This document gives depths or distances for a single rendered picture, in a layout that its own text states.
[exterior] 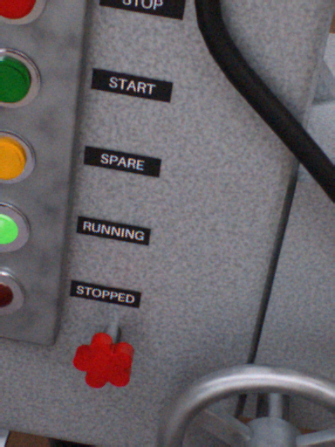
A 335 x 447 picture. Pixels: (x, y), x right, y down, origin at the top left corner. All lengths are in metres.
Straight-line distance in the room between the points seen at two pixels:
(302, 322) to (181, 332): 0.08
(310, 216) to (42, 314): 0.18
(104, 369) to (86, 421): 0.09
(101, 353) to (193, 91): 0.18
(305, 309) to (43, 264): 0.17
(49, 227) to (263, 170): 0.13
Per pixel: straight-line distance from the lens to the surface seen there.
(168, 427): 0.73
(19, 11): 0.61
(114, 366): 0.72
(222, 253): 0.70
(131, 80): 0.64
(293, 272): 0.72
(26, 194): 0.68
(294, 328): 0.75
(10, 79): 0.63
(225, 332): 0.74
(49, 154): 0.66
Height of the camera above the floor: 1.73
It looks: 35 degrees down
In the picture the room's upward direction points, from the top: 9 degrees clockwise
